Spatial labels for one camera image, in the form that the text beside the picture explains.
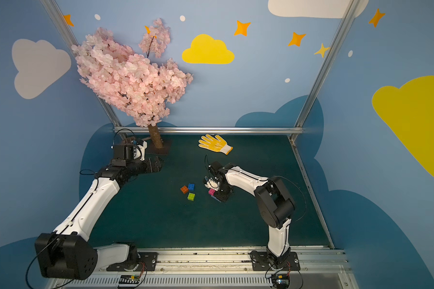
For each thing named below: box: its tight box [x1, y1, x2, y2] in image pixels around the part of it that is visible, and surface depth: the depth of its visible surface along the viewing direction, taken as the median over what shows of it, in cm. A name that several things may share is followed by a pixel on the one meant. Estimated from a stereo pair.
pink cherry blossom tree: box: [71, 18, 193, 149], surface depth 76 cm
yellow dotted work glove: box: [198, 133, 234, 155], surface depth 121 cm
